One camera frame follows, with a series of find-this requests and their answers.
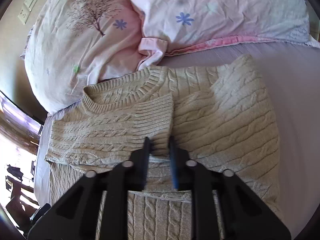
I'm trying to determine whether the beige cable-knit sweater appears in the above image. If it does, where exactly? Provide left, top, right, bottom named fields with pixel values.
left=45, top=55, right=282, bottom=239

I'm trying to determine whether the lilac bed sheet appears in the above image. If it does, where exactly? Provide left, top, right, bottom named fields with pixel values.
left=35, top=43, right=319, bottom=237

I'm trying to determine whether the white floral pillow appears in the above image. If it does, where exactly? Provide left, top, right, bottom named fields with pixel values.
left=19, top=0, right=168, bottom=116

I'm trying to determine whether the pink floral pillow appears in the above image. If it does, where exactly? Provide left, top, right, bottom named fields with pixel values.
left=130, top=0, right=319, bottom=56

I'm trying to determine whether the wall socket switch plate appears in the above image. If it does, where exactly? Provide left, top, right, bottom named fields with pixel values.
left=17, top=0, right=38, bottom=25

